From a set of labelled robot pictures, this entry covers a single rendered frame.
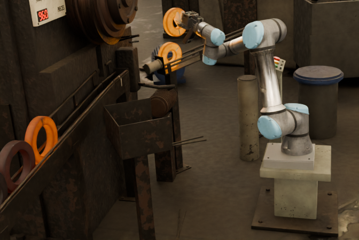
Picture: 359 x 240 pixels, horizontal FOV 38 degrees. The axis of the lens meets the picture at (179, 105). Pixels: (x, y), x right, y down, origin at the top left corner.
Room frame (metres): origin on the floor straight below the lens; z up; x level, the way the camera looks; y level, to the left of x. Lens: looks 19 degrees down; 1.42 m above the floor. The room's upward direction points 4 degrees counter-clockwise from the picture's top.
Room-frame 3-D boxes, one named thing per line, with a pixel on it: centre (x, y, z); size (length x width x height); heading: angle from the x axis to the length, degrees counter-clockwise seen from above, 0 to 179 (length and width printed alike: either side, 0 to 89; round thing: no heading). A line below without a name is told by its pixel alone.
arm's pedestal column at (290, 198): (2.30, -0.55, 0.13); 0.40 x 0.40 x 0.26; 73
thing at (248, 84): (2.97, -0.41, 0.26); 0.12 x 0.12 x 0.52
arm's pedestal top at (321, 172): (2.30, -0.55, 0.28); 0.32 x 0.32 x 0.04; 73
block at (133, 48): (2.75, 0.26, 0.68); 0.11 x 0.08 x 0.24; 74
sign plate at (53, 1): (2.22, 0.52, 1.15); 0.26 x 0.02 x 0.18; 164
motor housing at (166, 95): (2.80, 0.10, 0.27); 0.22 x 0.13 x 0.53; 164
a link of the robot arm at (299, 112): (2.31, -0.54, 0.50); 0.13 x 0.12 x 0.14; 125
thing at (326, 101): (3.29, -0.92, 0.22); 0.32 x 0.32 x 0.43
